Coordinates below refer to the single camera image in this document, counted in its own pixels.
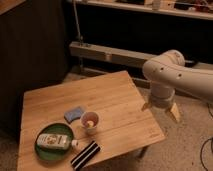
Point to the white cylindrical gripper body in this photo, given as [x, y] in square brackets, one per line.
[161, 96]

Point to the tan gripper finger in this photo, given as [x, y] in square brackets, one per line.
[173, 113]
[146, 105]

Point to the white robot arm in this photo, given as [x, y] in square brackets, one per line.
[166, 73]

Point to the wooden table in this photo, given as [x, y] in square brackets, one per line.
[123, 125]

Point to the white paper cup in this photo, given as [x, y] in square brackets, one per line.
[89, 121]

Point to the grey baseboard heater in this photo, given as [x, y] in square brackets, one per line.
[114, 55]

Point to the blue sponge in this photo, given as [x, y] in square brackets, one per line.
[74, 114]

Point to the black white striped cloth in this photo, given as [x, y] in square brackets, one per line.
[85, 155]

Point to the white green-labelled bottle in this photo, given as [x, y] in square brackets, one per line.
[55, 141]

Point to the green round plate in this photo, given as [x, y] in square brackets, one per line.
[51, 155]

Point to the metal pole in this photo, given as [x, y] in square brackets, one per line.
[79, 36]

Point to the wooden wall shelf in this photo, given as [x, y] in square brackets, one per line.
[143, 8]

